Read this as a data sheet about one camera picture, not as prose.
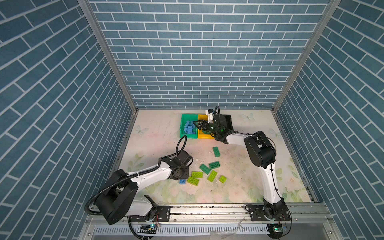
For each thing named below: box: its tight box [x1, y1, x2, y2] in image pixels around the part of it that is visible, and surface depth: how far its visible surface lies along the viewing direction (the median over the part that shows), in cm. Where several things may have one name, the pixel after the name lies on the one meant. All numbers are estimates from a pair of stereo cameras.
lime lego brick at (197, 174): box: [191, 171, 204, 178], surface depth 88 cm
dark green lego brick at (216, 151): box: [212, 146, 221, 158], surface depth 98 cm
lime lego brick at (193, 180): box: [187, 176, 200, 186], surface depth 86 cm
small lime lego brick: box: [219, 175, 227, 184], surface depth 86 cm
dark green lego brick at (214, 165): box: [208, 161, 221, 170], surface depth 91 cm
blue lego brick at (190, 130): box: [187, 126, 196, 135], surface depth 104 cm
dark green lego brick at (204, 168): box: [199, 163, 211, 175], surface depth 90 cm
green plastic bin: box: [180, 114, 190, 139], surface depth 110 cm
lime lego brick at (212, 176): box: [207, 170, 218, 183], surface depth 88 cm
